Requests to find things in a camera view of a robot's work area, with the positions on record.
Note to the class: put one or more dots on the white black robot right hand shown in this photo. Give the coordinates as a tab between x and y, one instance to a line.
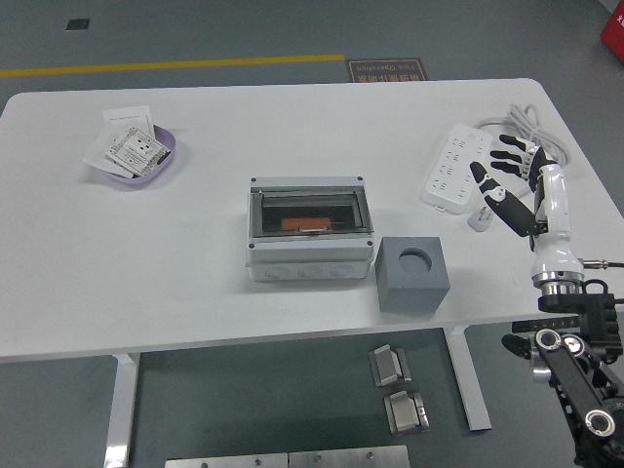
556	214

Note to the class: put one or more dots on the grey electrical box clear lid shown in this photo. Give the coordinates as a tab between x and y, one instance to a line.
307	253

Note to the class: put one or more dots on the orange cylinder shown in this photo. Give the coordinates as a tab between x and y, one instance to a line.
297	223

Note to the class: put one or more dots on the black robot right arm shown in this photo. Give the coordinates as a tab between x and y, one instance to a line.
570	375

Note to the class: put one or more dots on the grey cube with round hole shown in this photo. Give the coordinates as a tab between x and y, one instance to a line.
404	292

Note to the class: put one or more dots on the red box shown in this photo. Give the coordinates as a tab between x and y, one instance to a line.
614	29

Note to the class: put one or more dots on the white power strip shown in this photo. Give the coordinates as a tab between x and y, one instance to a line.
453	161

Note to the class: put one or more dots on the brown floor sign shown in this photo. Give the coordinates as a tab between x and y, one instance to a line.
385	70

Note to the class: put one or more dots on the grey metal block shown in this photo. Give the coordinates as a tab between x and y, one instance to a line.
385	365
404	414

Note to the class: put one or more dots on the grey metal plate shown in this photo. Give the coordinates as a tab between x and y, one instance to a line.
348	458
224	460

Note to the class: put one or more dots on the purple plastic tray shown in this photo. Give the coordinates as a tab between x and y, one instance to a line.
146	180

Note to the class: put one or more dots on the yellow floor tape line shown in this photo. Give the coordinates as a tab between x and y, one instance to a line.
170	64

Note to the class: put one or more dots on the white socket panel printed wrap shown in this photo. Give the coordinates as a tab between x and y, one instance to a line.
134	151

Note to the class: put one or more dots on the black floor hatch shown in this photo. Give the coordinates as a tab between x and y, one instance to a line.
78	24

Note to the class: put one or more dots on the plain white switch plate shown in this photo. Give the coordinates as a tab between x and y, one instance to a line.
129	117

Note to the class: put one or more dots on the white packaged wall plate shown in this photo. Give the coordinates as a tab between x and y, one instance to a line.
97	151

